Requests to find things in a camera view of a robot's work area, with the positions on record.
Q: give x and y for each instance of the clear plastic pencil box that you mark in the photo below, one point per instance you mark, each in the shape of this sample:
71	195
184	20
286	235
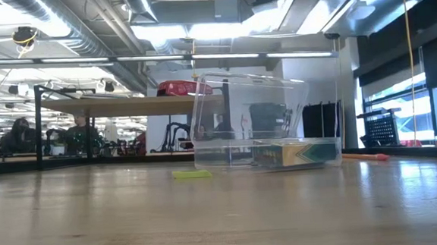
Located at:
248	109

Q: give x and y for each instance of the yellow green crayon box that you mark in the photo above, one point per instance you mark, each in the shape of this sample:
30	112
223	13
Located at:
300	153

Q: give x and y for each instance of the orange pencil pink eraser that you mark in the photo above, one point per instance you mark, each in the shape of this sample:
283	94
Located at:
365	156

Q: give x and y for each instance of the black background robot arm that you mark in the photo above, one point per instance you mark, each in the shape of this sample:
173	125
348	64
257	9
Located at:
171	135

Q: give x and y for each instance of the black cabinet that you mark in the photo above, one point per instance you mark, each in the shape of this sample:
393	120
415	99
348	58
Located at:
267	115

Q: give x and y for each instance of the red stapler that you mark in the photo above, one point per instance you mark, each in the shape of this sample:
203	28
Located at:
178	88

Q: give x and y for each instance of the long ceiling light bar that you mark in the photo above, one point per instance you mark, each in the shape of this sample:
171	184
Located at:
222	56

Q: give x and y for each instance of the wooden shelf board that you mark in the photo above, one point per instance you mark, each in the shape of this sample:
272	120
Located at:
126	107

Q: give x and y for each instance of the black folding panel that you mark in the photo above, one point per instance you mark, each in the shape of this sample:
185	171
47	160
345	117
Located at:
319	124

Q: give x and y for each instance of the black perforated rack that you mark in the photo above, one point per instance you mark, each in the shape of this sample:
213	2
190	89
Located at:
382	129

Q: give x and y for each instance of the black metal table frame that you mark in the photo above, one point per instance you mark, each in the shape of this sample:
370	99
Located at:
129	159

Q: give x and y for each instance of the black metal shelf frame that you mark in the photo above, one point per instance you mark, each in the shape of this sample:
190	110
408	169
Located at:
38	129

